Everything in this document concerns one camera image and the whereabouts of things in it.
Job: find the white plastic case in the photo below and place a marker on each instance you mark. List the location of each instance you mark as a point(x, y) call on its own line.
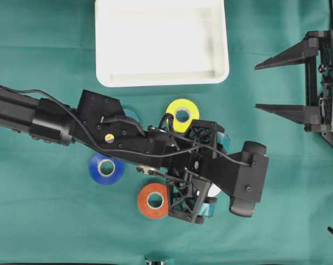
point(160, 43)

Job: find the yellow tape roll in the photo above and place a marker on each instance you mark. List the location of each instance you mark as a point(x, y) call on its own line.
point(184, 112)

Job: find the blue tape roll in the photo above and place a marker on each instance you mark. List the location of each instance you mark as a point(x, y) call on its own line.
point(106, 170)

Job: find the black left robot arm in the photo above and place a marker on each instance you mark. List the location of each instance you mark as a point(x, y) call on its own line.
point(100, 123)

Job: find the metal object bottom edge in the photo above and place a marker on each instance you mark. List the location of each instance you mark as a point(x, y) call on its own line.
point(157, 261)

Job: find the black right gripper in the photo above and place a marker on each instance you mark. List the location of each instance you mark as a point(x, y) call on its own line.
point(317, 117)

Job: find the red tape roll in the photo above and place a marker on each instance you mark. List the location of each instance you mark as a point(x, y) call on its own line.
point(153, 201)

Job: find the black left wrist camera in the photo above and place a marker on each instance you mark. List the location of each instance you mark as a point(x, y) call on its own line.
point(240, 175)

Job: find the green table cloth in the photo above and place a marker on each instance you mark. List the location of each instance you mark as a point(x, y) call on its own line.
point(52, 211)

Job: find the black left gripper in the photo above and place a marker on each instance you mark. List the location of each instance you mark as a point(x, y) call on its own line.
point(188, 200)

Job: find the white tape roll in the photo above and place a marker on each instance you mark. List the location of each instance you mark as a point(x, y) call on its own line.
point(213, 191)

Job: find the teal tape roll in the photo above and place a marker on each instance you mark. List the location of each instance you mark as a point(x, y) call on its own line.
point(131, 114)

